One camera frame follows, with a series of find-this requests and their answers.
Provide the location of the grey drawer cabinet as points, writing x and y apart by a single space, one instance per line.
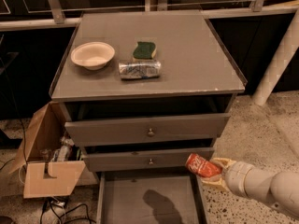
196 78

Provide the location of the brown cardboard box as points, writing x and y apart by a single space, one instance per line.
45 178

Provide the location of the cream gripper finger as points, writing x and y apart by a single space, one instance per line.
216 182
224 163

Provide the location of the grey drawer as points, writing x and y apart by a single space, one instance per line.
102 132
150 197
143 159

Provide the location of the metal window railing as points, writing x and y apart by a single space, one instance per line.
41 14

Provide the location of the grey top drawer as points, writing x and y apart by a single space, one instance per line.
102 132

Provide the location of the red coke can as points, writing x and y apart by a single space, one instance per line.
200 166

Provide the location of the silver crushed can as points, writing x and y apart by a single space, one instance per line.
140 69

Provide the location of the white paper bowl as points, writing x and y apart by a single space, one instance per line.
92 55

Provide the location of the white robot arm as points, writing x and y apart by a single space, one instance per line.
278 191

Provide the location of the green yellow sponge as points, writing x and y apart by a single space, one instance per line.
144 50

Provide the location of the grey middle drawer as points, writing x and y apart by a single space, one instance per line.
143 159

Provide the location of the grey bottom drawer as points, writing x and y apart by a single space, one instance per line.
150 197

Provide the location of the plastic bottles in box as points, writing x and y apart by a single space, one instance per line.
66 152

